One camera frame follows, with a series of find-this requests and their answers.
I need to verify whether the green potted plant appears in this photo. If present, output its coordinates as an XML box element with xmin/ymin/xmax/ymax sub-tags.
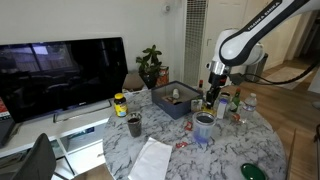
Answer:
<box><xmin>135</xmin><ymin>44</ymin><xmax>165</xmax><ymax>90</ymax></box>

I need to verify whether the clear plastic water bottle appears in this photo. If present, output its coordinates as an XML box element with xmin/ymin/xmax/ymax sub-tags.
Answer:
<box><xmin>240</xmin><ymin>92</ymin><xmax>259</xmax><ymax>124</ymax></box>

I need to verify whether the black flat screen TV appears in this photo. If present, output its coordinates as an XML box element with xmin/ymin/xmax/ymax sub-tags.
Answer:
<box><xmin>0</xmin><ymin>36</ymin><xmax>130</xmax><ymax>125</ymax></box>

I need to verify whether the stainless steel trash can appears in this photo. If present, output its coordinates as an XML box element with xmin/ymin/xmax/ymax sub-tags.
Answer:
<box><xmin>244</xmin><ymin>52</ymin><xmax>269</xmax><ymax>84</ymax></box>

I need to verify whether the white door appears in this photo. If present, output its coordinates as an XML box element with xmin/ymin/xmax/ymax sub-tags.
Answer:
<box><xmin>199</xmin><ymin>0</ymin><xmax>264</xmax><ymax>91</ymax></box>

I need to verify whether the dark laptop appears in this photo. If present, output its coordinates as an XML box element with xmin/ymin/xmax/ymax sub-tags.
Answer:
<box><xmin>0</xmin><ymin>116</ymin><xmax>16</xmax><ymax>148</ymax></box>

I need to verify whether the white TV stand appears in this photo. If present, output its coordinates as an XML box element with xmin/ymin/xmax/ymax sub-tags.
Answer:
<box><xmin>0</xmin><ymin>99</ymin><xmax>118</xmax><ymax>180</ymax></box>

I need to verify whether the clear plastic cup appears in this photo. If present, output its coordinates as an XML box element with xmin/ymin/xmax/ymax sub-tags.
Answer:
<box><xmin>192</xmin><ymin>111</ymin><xmax>217</xmax><ymax>144</ymax></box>

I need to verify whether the red printed paper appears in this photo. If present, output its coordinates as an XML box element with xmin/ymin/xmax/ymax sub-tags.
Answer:
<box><xmin>0</xmin><ymin>97</ymin><xmax>11</xmax><ymax>121</ymax></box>

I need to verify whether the small printed packet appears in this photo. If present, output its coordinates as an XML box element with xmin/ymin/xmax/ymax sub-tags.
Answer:
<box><xmin>190</xmin><ymin>98</ymin><xmax>204</xmax><ymax>113</ymax></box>

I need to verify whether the small white bottle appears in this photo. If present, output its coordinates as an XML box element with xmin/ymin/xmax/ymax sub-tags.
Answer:
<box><xmin>171</xmin><ymin>88</ymin><xmax>181</xmax><ymax>100</ymax></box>

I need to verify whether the white wall heater grille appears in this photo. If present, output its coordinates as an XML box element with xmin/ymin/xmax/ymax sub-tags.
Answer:
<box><xmin>182</xmin><ymin>0</ymin><xmax>209</xmax><ymax>87</ymax></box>

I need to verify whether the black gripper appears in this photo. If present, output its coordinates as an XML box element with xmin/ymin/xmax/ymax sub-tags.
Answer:
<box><xmin>204</xmin><ymin>73</ymin><xmax>230</xmax><ymax>110</ymax></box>

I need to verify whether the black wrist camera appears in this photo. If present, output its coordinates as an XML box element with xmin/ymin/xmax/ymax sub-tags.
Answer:
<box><xmin>227</xmin><ymin>72</ymin><xmax>246</xmax><ymax>86</ymax></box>

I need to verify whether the green round lid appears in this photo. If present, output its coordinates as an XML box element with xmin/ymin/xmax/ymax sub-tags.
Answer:
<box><xmin>240</xmin><ymin>162</ymin><xmax>268</xmax><ymax>180</ymax></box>

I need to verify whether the white bottle blue cap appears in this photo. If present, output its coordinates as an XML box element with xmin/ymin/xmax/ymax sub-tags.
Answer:
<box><xmin>216</xmin><ymin>97</ymin><xmax>230</xmax><ymax>120</ymax></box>

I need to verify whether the yellow lid vitamin bottle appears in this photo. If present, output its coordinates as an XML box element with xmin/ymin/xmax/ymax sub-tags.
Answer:
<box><xmin>113</xmin><ymin>92</ymin><xmax>129</xmax><ymax>118</ymax></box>

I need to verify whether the green Tabasco sauce bottle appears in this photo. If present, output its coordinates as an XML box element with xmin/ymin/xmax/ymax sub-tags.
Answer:
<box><xmin>229</xmin><ymin>87</ymin><xmax>242</xmax><ymax>113</ymax></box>

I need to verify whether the dark glass cup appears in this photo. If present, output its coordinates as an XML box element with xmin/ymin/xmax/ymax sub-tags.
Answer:
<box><xmin>126</xmin><ymin>112</ymin><xmax>144</xmax><ymax>139</ymax></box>

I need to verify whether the open brown cardboard box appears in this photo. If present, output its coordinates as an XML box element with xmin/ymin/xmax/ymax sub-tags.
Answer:
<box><xmin>122</xmin><ymin>72</ymin><xmax>147</xmax><ymax>93</ymax></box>

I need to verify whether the beige floor rug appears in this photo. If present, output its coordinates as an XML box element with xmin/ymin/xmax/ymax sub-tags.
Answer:
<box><xmin>260</xmin><ymin>66</ymin><xmax>314</xmax><ymax>91</ymax></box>

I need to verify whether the white paper napkin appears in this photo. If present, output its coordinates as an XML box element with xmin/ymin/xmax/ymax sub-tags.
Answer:
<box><xmin>127</xmin><ymin>136</ymin><xmax>174</xmax><ymax>180</ymax></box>

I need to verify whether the orange printed carton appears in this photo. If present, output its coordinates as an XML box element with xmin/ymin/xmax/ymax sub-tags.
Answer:
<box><xmin>156</xmin><ymin>65</ymin><xmax>171</xmax><ymax>87</ymax></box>

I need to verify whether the blue cardboard box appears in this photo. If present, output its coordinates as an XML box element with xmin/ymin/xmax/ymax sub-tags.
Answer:
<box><xmin>150</xmin><ymin>80</ymin><xmax>204</xmax><ymax>121</ymax></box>

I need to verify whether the black chair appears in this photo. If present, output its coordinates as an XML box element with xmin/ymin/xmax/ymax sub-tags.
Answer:
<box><xmin>11</xmin><ymin>132</ymin><xmax>58</xmax><ymax>180</ymax></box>

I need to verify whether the green tin can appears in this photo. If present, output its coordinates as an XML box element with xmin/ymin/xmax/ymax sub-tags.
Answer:
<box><xmin>219</xmin><ymin>91</ymin><xmax>232</xmax><ymax>101</ymax></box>

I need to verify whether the small glass spice bottle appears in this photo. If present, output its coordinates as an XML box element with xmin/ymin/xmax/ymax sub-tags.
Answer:
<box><xmin>227</xmin><ymin>111</ymin><xmax>242</xmax><ymax>123</ymax></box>

